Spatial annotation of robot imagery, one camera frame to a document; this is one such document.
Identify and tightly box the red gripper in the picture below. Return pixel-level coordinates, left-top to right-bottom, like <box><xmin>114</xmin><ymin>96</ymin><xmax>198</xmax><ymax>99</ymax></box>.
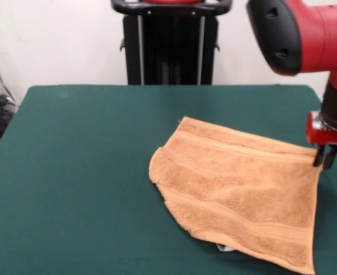
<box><xmin>305</xmin><ymin>111</ymin><xmax>337</xmax><ymax>170</ymax></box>

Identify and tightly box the orange terry towel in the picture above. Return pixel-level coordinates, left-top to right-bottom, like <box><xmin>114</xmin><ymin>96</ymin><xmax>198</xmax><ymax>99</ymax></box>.
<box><xmin>148</xmin><ymin>115</ymin><xmax>321</xmax><ymax>275</ymax></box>

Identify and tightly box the dark green table cloth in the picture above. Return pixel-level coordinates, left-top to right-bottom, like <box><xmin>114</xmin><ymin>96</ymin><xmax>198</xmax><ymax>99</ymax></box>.
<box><xmin>0</xmin><ymin>84</ymin><xmax>337</xmax><ymax>275</ymax></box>

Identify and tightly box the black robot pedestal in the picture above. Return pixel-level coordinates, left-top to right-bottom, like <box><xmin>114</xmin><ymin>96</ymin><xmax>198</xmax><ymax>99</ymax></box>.
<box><xmin>110</xmin><ymin>0</ymin><xmax>232</xmax><ymax>86</ymax></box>

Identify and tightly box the black cable bundle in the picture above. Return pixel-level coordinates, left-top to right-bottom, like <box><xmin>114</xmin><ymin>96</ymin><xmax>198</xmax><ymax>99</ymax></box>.
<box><xmin>0</xmin><ymin>93</ymin><xmax>19</xmax><ymax>150</ymax></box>

